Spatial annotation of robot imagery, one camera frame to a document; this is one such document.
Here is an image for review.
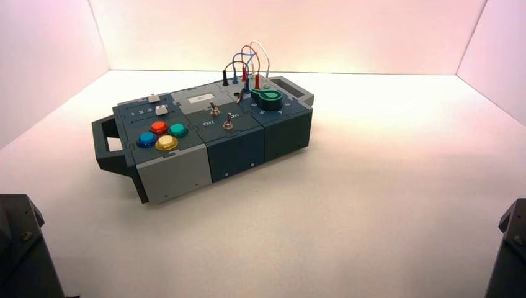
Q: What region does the white jumper wire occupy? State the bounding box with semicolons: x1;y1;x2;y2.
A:
249;40;272;88

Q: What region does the blue push button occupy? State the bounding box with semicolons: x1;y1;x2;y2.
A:
136;131;159;149

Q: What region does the yellow push button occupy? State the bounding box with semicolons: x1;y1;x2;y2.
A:
155;135;179;152

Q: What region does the green rotary knob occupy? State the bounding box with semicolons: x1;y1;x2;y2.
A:
250;89;285;112

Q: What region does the black jumper wire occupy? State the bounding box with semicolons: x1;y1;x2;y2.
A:
222;60;250;102

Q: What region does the green push button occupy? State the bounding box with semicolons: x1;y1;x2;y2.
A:
168;123;189;139

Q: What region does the red jumper wire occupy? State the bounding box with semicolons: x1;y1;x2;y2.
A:
240;44;262;91

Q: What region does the grey and blue task box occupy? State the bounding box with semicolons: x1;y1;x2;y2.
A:
91;76;315;205

